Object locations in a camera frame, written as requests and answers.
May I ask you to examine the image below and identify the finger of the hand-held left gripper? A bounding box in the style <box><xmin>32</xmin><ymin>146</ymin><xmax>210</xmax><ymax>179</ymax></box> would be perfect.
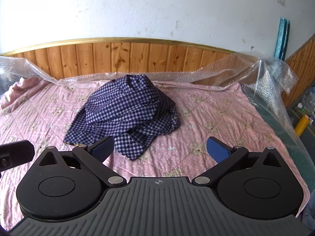
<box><xmin>0</xmin><ymin>140</ymin><xmax>35</xmax><ymax>172</ymax></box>

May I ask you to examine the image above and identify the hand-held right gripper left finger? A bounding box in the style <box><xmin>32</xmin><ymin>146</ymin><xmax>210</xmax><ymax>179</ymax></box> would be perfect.
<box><xmin>37</xmin><ymin>136</ymin><xmax>125</xmax><ymax>187</ymax></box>

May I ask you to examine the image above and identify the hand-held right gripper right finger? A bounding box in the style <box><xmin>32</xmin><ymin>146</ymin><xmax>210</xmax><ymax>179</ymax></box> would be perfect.
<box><xmin>192</xmin><ymin>136</ymin><xmax>286</xmax><ymax>187</ymax></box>

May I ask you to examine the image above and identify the navy plaid shirt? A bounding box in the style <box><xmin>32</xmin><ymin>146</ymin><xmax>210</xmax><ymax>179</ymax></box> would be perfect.
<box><xmin>63</xmin><ymin>74</ymin><xmax>180</xmax><ymax>161</ymax></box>

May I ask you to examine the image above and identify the pink bear print quilt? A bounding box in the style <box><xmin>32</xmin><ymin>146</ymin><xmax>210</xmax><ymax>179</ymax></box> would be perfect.
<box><xmin>0</xmin><ymin>77</ymin><xmax>311</xmax><ymax>231</ymax></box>

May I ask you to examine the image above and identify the yellow bottle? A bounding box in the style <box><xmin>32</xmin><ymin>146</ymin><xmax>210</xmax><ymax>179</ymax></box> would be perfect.
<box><xmin>295</xmin><ymin>115</ymin><xmax>310</xmax><ymax>136</ymax></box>

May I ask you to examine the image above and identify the clear bubble wrap sheet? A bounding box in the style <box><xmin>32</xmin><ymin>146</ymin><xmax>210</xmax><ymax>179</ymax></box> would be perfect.
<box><xmin>0</xmin><ymin>50</ymin><xmax>315</xmax><ymax>158</ymax></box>

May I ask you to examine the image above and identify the wooden headboard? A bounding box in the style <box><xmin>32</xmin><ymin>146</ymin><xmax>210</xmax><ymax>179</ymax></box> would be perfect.
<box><xmin>0</xmin><ymin>37</ymin><xmax>240</xmax><ymax>84</ymax></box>

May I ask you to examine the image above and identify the clear plastic bags pile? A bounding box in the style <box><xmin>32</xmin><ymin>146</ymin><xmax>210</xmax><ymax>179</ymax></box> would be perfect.
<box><xmin>293</xmin><ymin>86</ymin><xmax>315</xmax><ymax>118</ymax></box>

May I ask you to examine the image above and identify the grey blue cloth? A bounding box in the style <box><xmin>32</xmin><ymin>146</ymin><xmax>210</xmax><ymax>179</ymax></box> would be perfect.
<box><xmin>301</xmin><ymin>205</ymin><xmax>315</xmax><ymax>230</ymax></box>

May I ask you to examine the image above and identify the teal board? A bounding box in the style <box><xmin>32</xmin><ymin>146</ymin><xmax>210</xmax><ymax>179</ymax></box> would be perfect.
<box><xmin>274</xmin><ymin>17</ymin><xmax>291</xmax><ymax>61</ymax></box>

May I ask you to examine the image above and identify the wooden wall panel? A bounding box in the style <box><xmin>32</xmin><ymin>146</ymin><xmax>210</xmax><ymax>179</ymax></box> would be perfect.
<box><xmin>285</xmin><ymin>32</ymin><xmax>315</xmax><ymax>109</ymax></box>

